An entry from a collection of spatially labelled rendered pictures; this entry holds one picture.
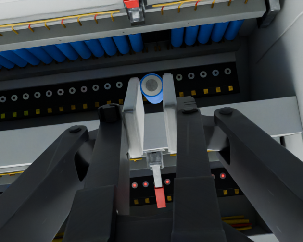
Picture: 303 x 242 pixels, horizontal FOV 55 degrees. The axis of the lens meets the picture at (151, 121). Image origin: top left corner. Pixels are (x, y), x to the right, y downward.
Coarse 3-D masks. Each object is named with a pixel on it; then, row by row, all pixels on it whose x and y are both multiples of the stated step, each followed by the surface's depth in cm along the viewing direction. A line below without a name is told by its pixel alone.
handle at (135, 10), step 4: (124, 0) 26; (128, 0) 26; (132, 0) 26; (136, 0) 26; (128, 4) 27; (132, 4) 28; (136, 4) 28; (132, 8) 31; (136, 8) 31; (132, 12) 33; (136, 12) 33; (132, 16) 33; (136, 16) 32
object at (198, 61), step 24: (0, 0) 32; (24, 0) 32; (48, 0) 33; (72, 0) 33; (96, 0) 34; (120, 0) 34; (168, 0) 35; (288, 0) 34; (0, 24) 37; (264, 24) 39; (288, 24) 35; (264, 48) 43; (72, 72) 50; (96, 72) 50; (120, 72) 50; (144, 72) 49
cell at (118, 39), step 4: (112, 36) 40; (116, 36) 39; (120, 36) 39; (124, 36) 40; (116, 40) 40; (120, 40) 40; (124, 40) 41; (116, 44) 42; (120, 44) 42; (124, 44) 42; (128, 44) 44; (120, 48) 43; (124, 48) 43; (128, 48) 45; (120, 52) 45; (124, 52) 45
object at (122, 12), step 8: (208, 0) 35; (216, 0) 35; (224, 0) 36; (232, 0) 36; (152, 8) 36; (160, 8) 36; (168, 8) 36; (64, 16) 36; (88, 16) 36; (96, 16) 36; (104, 16) 36; (24, 24) 36; (32, 24) 36; (40, 24) 36; (48, 24) 37
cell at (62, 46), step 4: (56, 44) 40; (60, 44) 40; (64, 44) 40; (68, 44) 41; (60, 48) 41; (64, 48) 41; (68, 48) 42; (72, 48) 43; (64, 52) 42; (68, 52) 43; (72, 52) 43; (76, 52) 45; (68, 56) 44; (72, 56) 44; (76, 56) 45
